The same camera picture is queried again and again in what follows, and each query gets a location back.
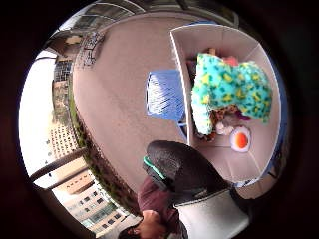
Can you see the the person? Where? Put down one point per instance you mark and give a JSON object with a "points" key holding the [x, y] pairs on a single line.
{"points": [[154, 202]]}

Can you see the teal yellow-spotted soft toy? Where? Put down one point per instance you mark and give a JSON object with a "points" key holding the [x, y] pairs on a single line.
{"points": [[232, 86]]}

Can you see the fried egg toy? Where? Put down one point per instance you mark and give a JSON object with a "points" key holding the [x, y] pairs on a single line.
{"points": [[240, 140]]}

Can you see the small white soft toy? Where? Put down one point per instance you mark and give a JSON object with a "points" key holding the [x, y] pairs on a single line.
{"points": [[223, 128]]}

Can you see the dark metal railing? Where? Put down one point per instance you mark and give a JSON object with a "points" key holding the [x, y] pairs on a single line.
{"points": [[56, 164]]}

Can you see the pink soft toy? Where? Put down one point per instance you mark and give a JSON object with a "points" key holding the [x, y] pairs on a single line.
{"points": [[230, 60]]}

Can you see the leopard pattern soft toy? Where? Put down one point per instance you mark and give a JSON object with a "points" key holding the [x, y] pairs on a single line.
{"points": [[222, 114]]}

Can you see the green hedge planter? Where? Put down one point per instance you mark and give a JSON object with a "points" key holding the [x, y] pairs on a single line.
{"points": [[99, 166]]}

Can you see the purple toy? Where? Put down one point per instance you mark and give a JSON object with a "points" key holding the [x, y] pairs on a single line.
{"points": [[243, 116]]}

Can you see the metal lattice furniture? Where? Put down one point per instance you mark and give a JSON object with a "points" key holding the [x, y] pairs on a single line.
{"points": [[89, 48]]}

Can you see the white cardboard box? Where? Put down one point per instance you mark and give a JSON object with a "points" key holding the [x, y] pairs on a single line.
{"points": [[232, 159]]}

